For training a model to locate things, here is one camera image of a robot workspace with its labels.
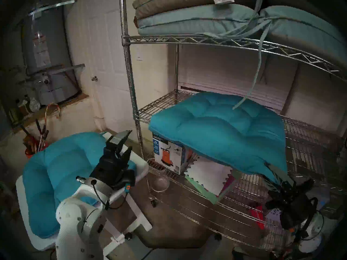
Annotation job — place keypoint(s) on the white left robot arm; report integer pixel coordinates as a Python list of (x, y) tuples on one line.
[(78, 224)]

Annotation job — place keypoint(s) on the purple zigzag-edged paper sheet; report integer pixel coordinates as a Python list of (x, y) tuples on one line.
[(230, 184)]

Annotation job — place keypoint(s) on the tan flat cushion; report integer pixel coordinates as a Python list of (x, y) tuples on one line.
[(173, 0)]

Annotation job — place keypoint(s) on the pale blue tie cushion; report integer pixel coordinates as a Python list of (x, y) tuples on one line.
[(189, 21)]

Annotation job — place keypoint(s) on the clear glass bowl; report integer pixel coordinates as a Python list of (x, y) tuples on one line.
[(160, 184)]

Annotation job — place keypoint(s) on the red plastic package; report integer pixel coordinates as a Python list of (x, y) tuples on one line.
[(257, 216)]

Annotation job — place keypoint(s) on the white wall light switch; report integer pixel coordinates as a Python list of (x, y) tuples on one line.
[(139, 56)]

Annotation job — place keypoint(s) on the white panel door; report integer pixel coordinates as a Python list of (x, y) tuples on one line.
[(105, 45)]

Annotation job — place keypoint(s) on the utility pump cardboard box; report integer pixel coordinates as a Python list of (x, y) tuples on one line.
[(168, 153)]

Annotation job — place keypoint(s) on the orange plastic bucket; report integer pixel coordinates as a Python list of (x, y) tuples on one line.
[(29, 153)]

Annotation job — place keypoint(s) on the teal tufted seat cushion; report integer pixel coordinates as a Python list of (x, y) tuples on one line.
[(62, 178), (222, 132)]

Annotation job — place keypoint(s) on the crumpled aluminium foil ball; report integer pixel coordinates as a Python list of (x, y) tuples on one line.
[(34, 105)]

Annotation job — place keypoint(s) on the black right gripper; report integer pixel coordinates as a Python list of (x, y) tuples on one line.
[(294, 205)]

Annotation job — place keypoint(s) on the white folding table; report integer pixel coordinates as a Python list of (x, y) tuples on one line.
[(138, 164)]

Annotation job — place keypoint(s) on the grey water heater tank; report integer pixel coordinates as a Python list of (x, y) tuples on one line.
[(51, 61)]

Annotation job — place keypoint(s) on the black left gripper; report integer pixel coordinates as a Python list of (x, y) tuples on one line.
[(112, 171)]

